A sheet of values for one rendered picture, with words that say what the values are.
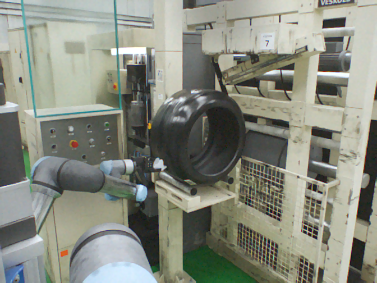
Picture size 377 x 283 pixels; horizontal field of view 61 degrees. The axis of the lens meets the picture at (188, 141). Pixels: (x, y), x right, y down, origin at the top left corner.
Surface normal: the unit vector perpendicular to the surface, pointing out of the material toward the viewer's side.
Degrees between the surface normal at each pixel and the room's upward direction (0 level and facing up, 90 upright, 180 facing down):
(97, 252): 15
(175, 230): 90
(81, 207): 90
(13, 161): 90
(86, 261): 35
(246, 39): 90
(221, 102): 79
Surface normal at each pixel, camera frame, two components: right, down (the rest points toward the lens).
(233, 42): -0.81, 0.14
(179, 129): -0.15, -0.04
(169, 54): 0.59, 0.21
